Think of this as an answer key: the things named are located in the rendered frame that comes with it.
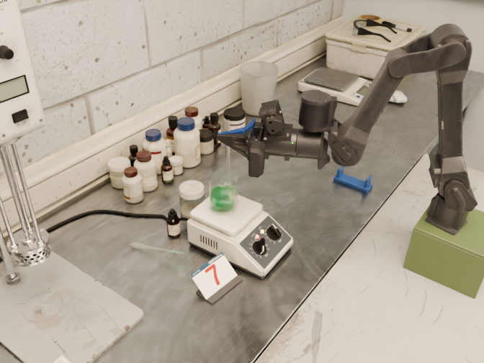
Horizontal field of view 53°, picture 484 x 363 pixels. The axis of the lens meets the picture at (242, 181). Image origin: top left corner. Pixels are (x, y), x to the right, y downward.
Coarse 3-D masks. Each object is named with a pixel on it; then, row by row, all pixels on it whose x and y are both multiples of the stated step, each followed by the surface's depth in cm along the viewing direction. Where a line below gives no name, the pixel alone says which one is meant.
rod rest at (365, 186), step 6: (342, 168) 130; (336, 174) 132; (342, 174) 132; (336, 180) 130; (342, 180) 129; (348, 180) 130; (354, 180) 130; (360, 180) 130; (366, 180) 125; (354, 186) 128; (360, 186) 127; (366, 186) 126; (366, 192) 127
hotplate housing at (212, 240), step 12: (264, 216) 107; (192, 228) 104; (204, 228) 103; (252, 228) 103; (192, 240) 106; (204, 240) 104; (216, 240) 102; (228, 240) 100; (240, 240) 100; (216, 252) 104; (228, 252) 101; (240, 252) 99; (240, 264) 101; (252, 264) 99; (264, 276) 100
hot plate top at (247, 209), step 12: (204, 204) 106; (240, 204) 107; (252, 204) 107; (192, 216) 103; (204, 216) 103; (216, 216) 103; (228, 216) 103; (240, 216) 103; (252, 216) 103; (216, 228) 101; (228, 228) 100; (240, 228) 100
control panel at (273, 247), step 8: (264, 224) 105; (256, 232) 103; (264, 232) 104; (280, 232) 106; (248, 240) 101; (256, 240) 102; (272, 240) 104; (280, 240) 105; (288, 240) 106; (248, 248) 100; (272, 248) 102; (280, 248) 103; (256, 256) 99; (264, 256) 100; (272, 256) 101; (264, 264) 99
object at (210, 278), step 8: (216, 264) 99; (224, 264) 100; (200, 272) 96; (208, 272) 97; (216, 272) 98; (224, 272) 99; (232, 272) 100; (200, 280) 96; (208, 280) 97; (216, 280) 97; (224, 280) 98; (208, 288) 96
